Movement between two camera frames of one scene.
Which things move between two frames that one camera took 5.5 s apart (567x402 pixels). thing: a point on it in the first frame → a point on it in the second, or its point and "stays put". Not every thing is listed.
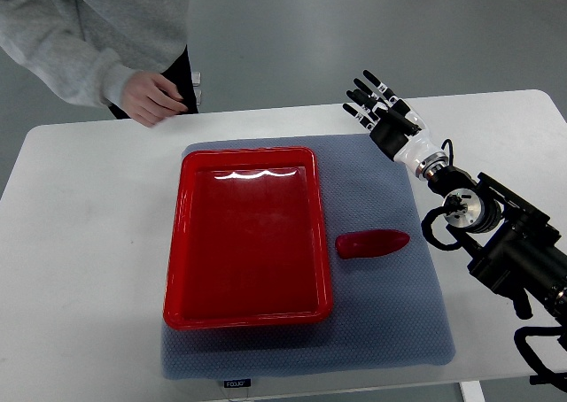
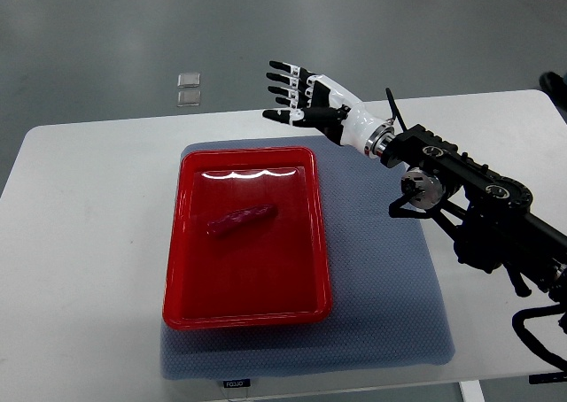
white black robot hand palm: (415, 150) → (361, 127)
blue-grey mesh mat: (387, 311) stays put
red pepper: (369, 243) → (242, 219)
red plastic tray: (248, 243) stays put
